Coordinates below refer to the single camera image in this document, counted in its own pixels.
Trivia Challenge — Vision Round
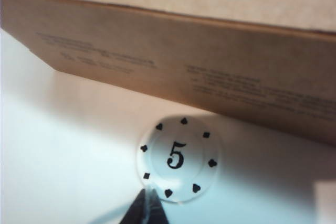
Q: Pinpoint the white poker chip 5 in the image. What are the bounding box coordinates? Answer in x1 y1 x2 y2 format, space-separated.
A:
136 113 223 205

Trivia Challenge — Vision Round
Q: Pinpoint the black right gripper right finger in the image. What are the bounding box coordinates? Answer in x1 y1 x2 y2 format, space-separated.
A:
146 189 169 224

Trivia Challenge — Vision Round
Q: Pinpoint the long brown cardboard box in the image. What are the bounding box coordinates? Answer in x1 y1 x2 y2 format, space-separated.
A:
0 0 336 146

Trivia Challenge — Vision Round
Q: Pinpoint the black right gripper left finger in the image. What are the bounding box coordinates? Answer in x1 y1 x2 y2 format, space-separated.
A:
123 188 148 224

